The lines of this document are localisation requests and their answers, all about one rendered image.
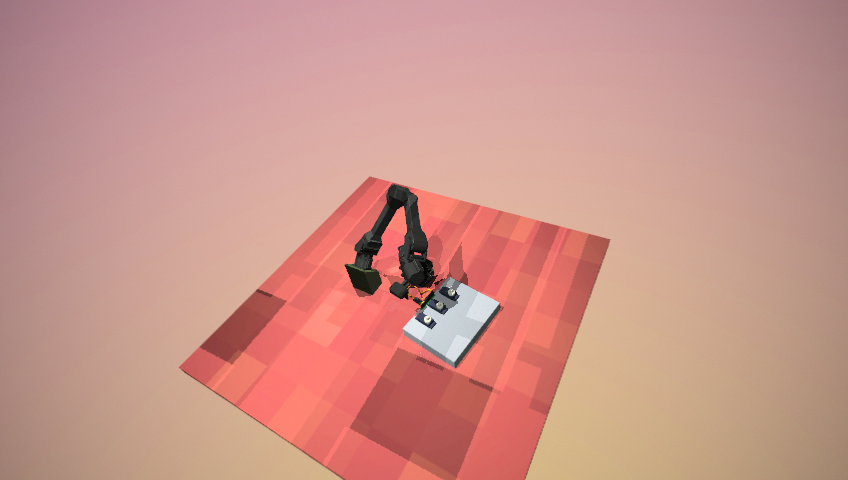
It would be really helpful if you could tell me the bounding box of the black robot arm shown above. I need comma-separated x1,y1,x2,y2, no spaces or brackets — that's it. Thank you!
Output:
352,184,434,287

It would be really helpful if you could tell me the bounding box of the black pin header strip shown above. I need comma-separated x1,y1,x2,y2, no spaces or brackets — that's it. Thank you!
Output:
420,291,435,310

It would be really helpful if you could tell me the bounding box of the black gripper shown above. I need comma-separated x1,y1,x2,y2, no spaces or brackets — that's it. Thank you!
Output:
389,259,433,300

